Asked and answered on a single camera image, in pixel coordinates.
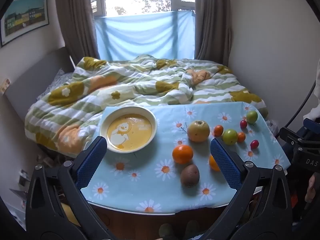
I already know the grey patterned bed sheet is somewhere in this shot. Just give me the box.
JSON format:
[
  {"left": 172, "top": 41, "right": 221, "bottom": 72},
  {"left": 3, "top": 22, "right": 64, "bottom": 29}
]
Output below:
[{"left": 37, "top": 69, "right": 73, "bottom": 100}]

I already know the light blue window cloth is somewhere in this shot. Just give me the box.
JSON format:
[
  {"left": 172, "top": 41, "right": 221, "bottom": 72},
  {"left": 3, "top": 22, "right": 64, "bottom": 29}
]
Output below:
[{"left": 94, "top": 10, "right": 196, "bottom": 62}]

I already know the person's right hand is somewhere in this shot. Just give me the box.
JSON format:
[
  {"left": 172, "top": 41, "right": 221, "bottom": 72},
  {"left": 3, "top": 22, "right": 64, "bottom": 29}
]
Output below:
[{"left": 305, "top": 174, "right": 317, "bottom": 203}]

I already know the cream bowl with duck print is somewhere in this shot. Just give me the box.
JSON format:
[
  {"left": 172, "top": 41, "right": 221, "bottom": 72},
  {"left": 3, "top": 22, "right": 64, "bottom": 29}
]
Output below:
[{"left": 100, "top": 106, "right": 157, "bottom": 153}]

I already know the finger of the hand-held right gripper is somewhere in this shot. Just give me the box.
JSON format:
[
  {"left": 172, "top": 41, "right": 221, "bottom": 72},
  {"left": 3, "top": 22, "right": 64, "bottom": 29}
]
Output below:
[
  {"left": 279, "top": 127, "right": 320, "bottom": 150},
  {"left": 303, "top": 118, "right": 320, "bottom": 138}
]

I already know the green striped floral quilt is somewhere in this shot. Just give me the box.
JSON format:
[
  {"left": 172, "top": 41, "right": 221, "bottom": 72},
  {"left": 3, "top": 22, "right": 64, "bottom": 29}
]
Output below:
[{"left": 24, "top": 54, "right": 269, "bottom": 158}]

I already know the large orange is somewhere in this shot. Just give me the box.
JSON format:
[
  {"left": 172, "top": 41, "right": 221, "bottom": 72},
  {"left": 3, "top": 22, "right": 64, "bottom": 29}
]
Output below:
[
  {"left": 209, "top": 155, "right": 220, "bottom": 172},
  {"left": 172, "top": 144, "right": 194, "bottom": 165}
]

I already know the yellow-green apple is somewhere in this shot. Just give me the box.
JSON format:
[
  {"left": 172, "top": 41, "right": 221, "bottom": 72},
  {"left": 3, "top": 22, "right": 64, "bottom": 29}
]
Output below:
[{"left": 187, "top": 120, "right": 210, "bottom": 143}]

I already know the black cable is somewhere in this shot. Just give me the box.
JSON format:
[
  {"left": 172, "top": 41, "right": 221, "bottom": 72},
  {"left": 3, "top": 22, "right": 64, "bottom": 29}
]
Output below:
[{"left": 275, "top": 77, "right": 320, "bottom": 137}]

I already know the grey bed headboard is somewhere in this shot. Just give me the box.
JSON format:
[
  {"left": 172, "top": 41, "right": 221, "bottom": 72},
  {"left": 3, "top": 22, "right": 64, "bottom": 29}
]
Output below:
[{"left": 4, "top": 47, "right": 75, "bottom": 130}]

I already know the brown kiwi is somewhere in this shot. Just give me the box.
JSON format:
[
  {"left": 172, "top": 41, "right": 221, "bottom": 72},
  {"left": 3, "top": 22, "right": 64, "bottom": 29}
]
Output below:
[{"left": 180, "top": 164, "right": 200, "bottom": 188}]

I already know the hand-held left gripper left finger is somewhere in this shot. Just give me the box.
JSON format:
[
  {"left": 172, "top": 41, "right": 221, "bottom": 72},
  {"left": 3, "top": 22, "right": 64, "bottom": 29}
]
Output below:
[{"left": 25, "top": 136, "right": 112, "bottom": 240}]

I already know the green jujube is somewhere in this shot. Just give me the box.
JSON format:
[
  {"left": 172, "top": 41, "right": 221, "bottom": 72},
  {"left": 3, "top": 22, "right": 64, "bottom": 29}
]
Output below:
[
  {"left": 246, "top": 110, "right": 258, "bottom": 124},
  {"left": 222, "top": 129, "right": 238, "bottom": 146}
]

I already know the framed wall picture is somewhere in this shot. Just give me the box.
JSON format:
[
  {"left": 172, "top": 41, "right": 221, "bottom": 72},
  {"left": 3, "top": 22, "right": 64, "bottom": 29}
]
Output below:
[{"left": 0, "top": 0, "right": 49, "bottom": 47}]

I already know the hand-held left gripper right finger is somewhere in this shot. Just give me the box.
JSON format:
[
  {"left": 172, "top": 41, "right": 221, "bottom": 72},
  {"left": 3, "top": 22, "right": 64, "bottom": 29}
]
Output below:
[{"left": 205, "top": 138, "right": 293, "bottom": 240}]

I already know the blue daisy print tablecloth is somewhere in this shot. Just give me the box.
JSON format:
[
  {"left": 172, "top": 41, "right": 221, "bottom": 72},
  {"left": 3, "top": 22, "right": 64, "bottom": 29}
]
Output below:
[{"left": 80, "top": 102, "right": 292, "bottom": 214}]

